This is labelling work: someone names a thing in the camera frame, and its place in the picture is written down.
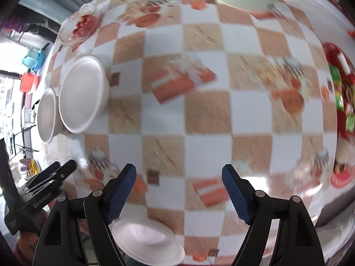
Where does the checkered printed tablecloth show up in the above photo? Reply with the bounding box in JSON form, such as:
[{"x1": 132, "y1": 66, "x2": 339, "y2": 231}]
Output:
[{"x1": 41, "y1": 0, "x2": 353, "y2": 266}]

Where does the small white bowl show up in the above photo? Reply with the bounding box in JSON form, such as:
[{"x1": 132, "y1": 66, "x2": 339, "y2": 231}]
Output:
[{"x1": 37, "y1": 88, "x2": 60, "y2": 145}]

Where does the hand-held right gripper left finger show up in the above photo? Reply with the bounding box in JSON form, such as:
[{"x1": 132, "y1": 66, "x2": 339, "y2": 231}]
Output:
[{"x1": 32, "y1": 163, "x2": 137, "y2": 266}]

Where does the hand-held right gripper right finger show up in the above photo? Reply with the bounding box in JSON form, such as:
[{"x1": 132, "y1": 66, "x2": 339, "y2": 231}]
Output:
[{"x1": 222, "y1": 164, "x2": 325, "y2": 266}]

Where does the yellow wrapped item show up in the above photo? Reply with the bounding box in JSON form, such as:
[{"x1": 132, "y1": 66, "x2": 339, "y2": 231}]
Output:
[{"x1": 28, "y1": 159, "x2": 42, "y2": 176}]

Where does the clear glass dish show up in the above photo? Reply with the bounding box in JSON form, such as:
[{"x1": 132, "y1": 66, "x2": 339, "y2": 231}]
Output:
[{"x1": 59, "y1": 3, "x2": 100, "y2": 45}]

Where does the red plastic bucket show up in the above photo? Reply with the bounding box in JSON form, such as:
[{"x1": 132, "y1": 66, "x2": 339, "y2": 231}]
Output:
[{"x1": 20, "y1": 72, "x2": 41, "y2": 93}]

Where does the teal plastic bucket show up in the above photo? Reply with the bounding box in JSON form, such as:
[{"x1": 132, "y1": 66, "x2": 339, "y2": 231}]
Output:
[{"x1": 22, "y1": 47, "x2": 46, "y2": 68}]

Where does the black metal rack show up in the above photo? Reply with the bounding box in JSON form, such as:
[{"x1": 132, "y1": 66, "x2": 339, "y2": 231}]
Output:
[{"x1": 8, "y1": 127, "x2": 39, "y2": 156}]

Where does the red tray of snack packets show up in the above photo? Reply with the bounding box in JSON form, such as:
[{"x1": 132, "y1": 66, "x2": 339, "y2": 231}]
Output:
[{"x1": 322, "y1": 42, "x2": 355, "y2": 139}]

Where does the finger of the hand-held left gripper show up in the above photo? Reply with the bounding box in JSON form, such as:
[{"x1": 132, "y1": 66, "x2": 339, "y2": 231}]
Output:
[
  {"x1": 54, "y1": 159, "x2": 77, "y2": 183},
  {"x1": 26, "y1": 162, "x2": 61, "y2": 189}
]

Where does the large white bowl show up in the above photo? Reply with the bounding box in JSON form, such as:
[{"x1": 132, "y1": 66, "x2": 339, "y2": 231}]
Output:
[
  {"x1": 111, "y1": 217, "x2": 186, "y2": 266},
  {"x1": 58, "y1": 55, "x2": 110, "y2": 134}
]

